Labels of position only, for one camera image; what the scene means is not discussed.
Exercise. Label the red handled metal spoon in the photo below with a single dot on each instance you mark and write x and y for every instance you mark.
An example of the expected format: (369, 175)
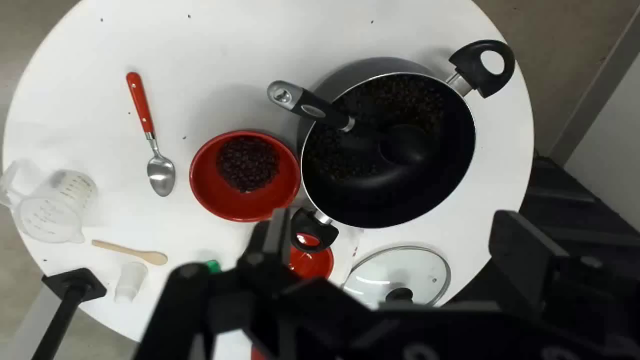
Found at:
(161, 171)

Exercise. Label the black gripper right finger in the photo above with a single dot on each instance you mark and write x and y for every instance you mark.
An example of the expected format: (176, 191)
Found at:
(579, 306)

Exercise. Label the small white plastic cup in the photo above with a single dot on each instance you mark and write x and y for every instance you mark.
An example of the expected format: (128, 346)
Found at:
(130, 280)

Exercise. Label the clear plastic measuring cup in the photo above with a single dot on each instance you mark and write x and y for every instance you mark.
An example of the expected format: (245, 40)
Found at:
(54, 211)

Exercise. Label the black cooking pot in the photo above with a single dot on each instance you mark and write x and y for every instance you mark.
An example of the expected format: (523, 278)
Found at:
(412, 143)

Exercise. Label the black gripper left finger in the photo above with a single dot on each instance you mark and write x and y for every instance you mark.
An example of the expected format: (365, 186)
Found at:
(198, 304)

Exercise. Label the red bowl with beans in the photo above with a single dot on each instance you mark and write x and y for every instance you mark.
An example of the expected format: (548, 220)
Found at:
(245, 175)

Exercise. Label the small wooden spoon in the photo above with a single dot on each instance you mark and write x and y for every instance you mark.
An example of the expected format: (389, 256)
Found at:
(150, 256)

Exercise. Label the green toy piece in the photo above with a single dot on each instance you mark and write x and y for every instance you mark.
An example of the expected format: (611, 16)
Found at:
(212, 266)

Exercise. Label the black camera stand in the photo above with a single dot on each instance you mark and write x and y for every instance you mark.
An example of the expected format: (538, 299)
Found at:
(70, 290)

